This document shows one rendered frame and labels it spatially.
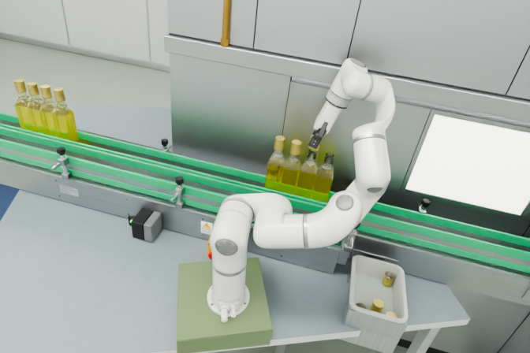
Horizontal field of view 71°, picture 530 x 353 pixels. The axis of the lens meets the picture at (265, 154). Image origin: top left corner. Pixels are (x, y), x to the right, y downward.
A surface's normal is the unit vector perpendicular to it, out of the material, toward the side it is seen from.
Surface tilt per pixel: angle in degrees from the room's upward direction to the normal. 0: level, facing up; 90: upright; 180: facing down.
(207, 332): 2
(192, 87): 90
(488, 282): 90
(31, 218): 0
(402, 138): 90
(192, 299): 2
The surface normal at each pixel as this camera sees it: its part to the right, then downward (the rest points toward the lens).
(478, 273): -0.25, 0.50
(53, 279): 0.11, -0.84
